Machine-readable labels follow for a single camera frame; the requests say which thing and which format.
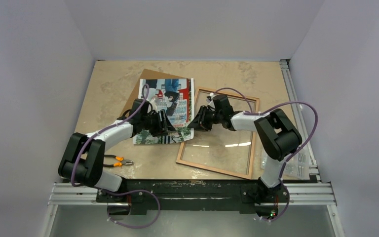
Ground aluminium side rail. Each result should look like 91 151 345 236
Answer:
279 59 345 237

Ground clear plastic parts box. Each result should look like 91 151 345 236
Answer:
282 147 311 180

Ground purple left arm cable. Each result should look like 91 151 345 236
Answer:
70 83 151 188

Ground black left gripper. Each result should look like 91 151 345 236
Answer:
141 110 175 137

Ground brown backing board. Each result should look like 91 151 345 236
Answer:
120 70 194 127

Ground colourful printed photo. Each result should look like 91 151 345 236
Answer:
133 79 194 145

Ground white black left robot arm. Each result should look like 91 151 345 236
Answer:
58 99 176 202

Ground orange handled pliers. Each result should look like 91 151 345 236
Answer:
103 155 134 168

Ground blue wooden picture frame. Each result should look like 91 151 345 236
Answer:
176 86 261 180

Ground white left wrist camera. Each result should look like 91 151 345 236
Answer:
149 99 158 113

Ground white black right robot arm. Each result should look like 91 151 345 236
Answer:
187 94 303 201

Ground aluminium front rail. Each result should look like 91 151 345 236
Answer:
47 183 337 205

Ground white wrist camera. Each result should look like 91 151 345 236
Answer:
206 92 215 103
149 99 158 113

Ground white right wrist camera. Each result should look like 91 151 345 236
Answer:
206 92 215 103

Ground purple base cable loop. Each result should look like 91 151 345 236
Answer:
107 190 162 230

